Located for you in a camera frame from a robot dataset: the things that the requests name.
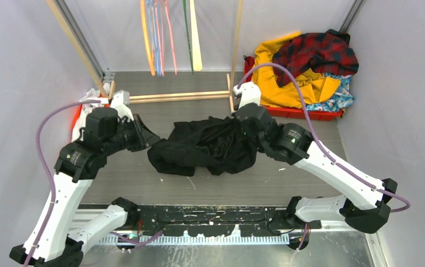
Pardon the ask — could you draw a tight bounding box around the white and orange clothes pile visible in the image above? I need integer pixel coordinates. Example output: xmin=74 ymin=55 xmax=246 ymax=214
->
xmin=71 ymin=88 xmax=111 ymax=141

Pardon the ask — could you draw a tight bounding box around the aluminium frame post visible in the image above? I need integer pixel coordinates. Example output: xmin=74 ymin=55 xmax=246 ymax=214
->
xmin=55 ymin=0 xmax=105 ymax=81

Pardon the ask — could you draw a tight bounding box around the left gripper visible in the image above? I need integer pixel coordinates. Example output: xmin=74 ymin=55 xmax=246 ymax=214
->
xmin=103 ymin=113 xmax=160 ymax=156

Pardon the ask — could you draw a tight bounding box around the pink hanger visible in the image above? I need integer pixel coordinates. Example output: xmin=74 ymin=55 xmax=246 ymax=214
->
xmin=154 ymin=0 xmax=178 ymax=76

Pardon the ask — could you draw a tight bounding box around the cream wooden hanger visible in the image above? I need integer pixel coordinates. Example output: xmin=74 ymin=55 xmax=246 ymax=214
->
xmin=189 ymin=0 xmax=203 ymax=72

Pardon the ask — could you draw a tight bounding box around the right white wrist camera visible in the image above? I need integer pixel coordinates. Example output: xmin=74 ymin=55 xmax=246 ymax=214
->
xmin=233 ymin=81 xmax=261 ymax=110

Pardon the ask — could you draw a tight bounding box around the wooden clothes rack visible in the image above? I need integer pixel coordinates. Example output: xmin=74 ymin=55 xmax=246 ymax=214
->
xmin=46 ymin=1 xmax=243 ymax=111

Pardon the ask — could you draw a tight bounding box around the black pleated skirt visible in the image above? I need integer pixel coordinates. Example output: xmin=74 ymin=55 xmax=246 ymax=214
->
xmin=147 ymin=117 xmax=257 ymax=176

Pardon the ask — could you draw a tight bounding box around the red plastic bin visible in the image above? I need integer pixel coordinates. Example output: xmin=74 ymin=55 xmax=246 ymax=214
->
xmin=243 ymin=56 xmax=345 ymax=121

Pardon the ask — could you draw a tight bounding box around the red plaid shirt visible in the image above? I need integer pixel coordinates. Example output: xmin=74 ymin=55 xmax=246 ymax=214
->
xmin=272 ymin=29 xmax=359 ymax=77

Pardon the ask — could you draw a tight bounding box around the blue hanger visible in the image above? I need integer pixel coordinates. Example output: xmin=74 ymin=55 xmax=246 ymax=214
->
xmin=146 ymin=0 xmax=162 ymax=77

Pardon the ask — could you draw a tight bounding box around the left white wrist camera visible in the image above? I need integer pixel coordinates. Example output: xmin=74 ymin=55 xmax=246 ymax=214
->
xmin=110 ymin=90 xmax=134 ymax=121

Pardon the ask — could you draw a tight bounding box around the orange hanger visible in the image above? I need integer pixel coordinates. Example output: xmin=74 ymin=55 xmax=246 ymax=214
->
xmin=140 ymin=0 xmax=156 ymax=76

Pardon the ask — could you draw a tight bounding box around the green hanger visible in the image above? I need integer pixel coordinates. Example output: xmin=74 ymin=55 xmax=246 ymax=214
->
xmin=182 ymin=0 xmax=194 ymax=74

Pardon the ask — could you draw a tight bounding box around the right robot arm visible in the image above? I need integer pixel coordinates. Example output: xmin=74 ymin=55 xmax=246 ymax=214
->
xmin=233 ymin=103 xmax=398 ymax=234

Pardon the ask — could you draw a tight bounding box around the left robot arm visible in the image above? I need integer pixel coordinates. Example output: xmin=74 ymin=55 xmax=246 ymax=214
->
xmin=9 ymin=107 xmax=160 ymax=266

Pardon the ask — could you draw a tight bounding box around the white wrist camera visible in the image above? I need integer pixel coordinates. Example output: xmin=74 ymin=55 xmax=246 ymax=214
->
xmin=110 ymin=90 xmax=134 ymax=121
xmin=233 ymin=81 xmax=261 ymax=110

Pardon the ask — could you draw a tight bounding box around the yellow garment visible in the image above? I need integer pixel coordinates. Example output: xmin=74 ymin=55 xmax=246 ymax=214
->
xmin=252 ymin=31 xmax=341 ymax=109

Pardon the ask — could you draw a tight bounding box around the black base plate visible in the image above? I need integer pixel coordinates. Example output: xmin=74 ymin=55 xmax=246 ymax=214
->
xmin=103 ymin=205 xmax=322 ymax=239

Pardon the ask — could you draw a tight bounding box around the blue patterned garment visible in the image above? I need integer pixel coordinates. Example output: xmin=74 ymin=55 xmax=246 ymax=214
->
xmin=307 ymin=72 xmax=355 ymax=112

